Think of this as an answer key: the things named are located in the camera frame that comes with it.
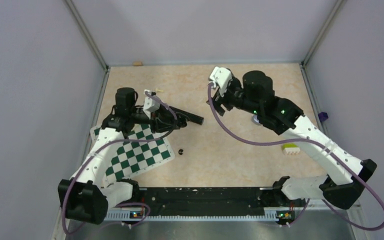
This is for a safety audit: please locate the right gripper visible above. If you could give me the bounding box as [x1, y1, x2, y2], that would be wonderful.
[206, 78, 261, 116]

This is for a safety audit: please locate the black earbud case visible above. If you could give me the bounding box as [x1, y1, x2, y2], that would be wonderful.
[176, 119, 188, 129]

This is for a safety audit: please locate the lavender earbud charging case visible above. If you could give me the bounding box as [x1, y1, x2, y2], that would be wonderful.
[251, 115, 262, 126]

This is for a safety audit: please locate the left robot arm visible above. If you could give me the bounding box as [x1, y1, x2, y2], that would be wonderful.
[57, 87, 180, 225]

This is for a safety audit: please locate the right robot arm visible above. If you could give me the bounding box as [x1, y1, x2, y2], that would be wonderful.
[208, 66, 377, 210]

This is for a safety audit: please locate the black glitter microphone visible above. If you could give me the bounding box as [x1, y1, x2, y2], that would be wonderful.
[170, 106, 205, 125]

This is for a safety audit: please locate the green white chessboard mat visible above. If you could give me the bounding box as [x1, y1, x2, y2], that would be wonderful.
[102, 137, 175, 187]

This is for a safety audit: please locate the cork stopper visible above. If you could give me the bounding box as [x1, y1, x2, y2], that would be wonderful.
[132, 61, 143, 67]

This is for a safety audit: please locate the green white toy brick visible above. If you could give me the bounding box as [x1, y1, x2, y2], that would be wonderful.
[281, 143, 301, 155]

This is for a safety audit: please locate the purple small object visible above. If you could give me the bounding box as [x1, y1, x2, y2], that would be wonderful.
[317, 112, 329, 123]

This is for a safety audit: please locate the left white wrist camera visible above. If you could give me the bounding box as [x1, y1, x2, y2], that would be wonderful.
[142, 89, 160, 119]

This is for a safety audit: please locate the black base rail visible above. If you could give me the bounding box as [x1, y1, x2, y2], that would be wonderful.
[105, 187, 306, 224]

